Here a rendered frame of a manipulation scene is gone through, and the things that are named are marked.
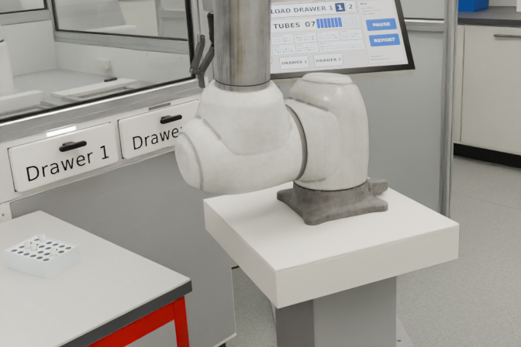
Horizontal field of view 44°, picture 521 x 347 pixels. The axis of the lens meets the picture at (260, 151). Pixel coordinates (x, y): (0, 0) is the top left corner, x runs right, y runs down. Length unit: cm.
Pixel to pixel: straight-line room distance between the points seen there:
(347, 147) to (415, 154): 168
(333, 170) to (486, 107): 297
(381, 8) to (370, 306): 115
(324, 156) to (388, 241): 20
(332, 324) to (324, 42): 105
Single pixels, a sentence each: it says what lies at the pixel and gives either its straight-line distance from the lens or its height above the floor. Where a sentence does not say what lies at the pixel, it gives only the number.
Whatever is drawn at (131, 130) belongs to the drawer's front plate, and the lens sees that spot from 183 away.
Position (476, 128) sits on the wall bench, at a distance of 425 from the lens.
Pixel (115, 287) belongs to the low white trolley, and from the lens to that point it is 127.
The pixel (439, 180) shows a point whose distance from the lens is 288.
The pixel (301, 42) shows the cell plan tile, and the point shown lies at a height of 106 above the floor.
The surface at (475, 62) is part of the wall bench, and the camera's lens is 417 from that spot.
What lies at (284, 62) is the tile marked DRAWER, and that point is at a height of 101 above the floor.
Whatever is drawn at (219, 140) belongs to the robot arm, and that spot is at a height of 103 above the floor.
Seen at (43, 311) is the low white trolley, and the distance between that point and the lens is 124.
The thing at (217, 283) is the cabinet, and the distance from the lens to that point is 222.
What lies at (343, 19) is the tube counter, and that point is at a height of 112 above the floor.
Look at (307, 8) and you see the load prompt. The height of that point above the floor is 116.
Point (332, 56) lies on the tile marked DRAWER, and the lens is 211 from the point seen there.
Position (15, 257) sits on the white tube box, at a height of 79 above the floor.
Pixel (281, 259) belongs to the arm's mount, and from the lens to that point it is 114.
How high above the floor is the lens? 135
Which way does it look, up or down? 17 degrees down
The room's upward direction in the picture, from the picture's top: 3 degrees counter-clockwise
